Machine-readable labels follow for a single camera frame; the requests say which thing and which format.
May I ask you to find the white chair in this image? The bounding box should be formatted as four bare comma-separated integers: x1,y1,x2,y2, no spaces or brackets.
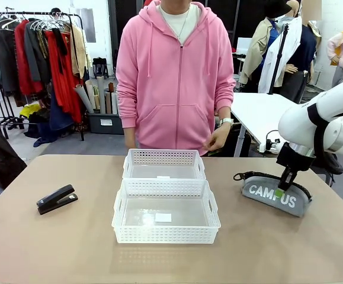
236,37,254,57

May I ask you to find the tall grey tube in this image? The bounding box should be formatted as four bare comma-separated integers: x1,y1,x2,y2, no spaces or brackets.
96,76,106,115

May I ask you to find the brown paper roll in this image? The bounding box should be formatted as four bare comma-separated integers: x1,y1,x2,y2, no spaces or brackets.
104,91,113,115

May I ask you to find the small white perforated basket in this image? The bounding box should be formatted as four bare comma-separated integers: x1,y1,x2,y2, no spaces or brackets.
122,149,207,181

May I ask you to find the white power strip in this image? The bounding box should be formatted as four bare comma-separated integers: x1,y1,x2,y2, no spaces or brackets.
265,130,282,154

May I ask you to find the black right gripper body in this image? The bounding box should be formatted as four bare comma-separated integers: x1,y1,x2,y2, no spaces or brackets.
275,142,316,172

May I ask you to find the blue denim garment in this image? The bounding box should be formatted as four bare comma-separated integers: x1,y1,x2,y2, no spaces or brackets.
33,88,74,148

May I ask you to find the black scarf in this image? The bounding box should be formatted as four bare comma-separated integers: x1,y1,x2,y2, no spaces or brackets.
52,28,68,75

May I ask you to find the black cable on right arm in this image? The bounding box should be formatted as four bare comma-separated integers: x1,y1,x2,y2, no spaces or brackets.
307,104,336,166

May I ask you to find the mannequin in navy top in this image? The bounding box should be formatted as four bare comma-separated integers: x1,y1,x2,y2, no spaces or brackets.
286,20,319,104

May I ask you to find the large white perforated basket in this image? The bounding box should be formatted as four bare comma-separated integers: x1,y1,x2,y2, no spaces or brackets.
111,178,222,244

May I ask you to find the person's left forearm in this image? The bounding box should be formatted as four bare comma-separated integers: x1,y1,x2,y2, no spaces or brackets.
214,85,236,121

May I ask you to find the dark grey coat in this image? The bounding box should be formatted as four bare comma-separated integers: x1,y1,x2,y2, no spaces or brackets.
0,25,20,95

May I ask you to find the mannequin in white coat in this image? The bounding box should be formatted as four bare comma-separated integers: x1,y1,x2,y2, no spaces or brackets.
258,16,303,94

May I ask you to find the yellow bag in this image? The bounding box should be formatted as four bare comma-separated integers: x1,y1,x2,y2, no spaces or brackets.
20,103,41,118

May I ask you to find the red jacket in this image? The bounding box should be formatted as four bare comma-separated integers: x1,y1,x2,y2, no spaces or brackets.
14,20,43,95

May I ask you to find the black tripod pole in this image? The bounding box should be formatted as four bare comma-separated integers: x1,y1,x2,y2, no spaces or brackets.
268,22,290,96

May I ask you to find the leaning grey paper roll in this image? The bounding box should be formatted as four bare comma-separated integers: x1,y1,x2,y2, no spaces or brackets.
73,84,95,115

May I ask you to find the black chair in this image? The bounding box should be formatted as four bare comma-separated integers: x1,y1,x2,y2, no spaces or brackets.
310,150,343,187

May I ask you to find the white table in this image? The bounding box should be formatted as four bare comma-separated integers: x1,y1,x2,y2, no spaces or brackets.
232,92,343,157

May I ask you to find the beige coat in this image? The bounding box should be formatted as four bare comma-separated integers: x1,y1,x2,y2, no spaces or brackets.
69,25,92,79

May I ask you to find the person's left hand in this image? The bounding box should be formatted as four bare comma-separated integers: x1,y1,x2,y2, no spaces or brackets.
203,123,230,154

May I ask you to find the person's right forearm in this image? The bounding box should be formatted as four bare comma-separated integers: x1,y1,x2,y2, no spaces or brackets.
116,85,138,130

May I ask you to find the black stapler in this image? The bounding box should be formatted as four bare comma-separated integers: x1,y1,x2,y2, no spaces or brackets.
36,184,79,215

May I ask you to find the beige paper roll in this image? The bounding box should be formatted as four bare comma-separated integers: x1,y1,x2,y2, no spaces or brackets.
84,81,97,110

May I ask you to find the mannequin in beige trench coat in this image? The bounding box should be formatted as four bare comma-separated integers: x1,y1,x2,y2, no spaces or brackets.
238,0,280,86

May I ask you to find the red dress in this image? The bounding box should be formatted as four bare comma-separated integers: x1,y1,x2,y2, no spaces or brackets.
45,29,85,124

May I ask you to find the black metal clothes rack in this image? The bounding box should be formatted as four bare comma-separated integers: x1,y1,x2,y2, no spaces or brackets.
0,7,86,141

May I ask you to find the grey CAMPUS zip pouch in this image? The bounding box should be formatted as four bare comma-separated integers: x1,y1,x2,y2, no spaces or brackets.
233,171,313,218

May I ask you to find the black strap bag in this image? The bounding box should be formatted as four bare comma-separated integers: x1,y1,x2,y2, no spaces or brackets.
92,57,110,80

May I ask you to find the grey storage box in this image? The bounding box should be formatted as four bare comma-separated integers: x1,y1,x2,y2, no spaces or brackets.
86,113,124,135

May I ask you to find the black bucket hat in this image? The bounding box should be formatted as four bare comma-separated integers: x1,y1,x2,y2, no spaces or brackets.
264,0,292,20

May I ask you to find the person in pink hoodie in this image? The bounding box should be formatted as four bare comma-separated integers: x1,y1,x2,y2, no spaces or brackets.
115,0,237,157

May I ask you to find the grey jacket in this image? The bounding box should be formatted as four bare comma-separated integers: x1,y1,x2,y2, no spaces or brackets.
24,20,52,83

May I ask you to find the person's right hand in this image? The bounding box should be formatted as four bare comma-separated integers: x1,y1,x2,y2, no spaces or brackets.
125,128,137,149

